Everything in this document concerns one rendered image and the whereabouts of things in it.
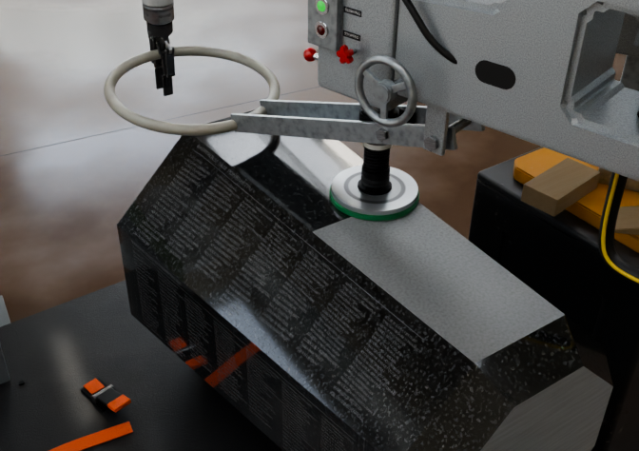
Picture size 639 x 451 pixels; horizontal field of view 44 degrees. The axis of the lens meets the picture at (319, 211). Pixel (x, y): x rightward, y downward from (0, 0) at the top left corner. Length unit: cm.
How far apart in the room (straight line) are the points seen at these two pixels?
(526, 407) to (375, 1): 83
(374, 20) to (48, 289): 185
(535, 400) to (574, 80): 60
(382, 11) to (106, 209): 209
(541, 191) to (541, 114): 56
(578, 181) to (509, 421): 76
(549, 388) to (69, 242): 218
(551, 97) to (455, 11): 24
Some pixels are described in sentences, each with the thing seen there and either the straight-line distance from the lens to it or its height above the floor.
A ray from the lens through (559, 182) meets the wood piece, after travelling 209.
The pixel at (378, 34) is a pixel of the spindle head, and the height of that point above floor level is 129.
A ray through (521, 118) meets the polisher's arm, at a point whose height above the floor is 121.
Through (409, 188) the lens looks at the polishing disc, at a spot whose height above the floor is 85.
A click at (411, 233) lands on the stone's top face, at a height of 82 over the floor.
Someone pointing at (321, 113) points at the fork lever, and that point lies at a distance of 204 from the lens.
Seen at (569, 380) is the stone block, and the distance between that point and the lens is 166.
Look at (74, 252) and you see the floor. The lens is 325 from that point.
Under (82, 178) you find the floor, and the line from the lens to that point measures 371.
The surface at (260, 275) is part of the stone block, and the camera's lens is 188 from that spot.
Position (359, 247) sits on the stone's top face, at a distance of 178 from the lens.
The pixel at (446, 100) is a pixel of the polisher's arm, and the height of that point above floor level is 119.
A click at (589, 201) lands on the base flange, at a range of 214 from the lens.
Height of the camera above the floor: 188
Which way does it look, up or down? 34 degrees down
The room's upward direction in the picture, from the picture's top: 1 degrees clockwise
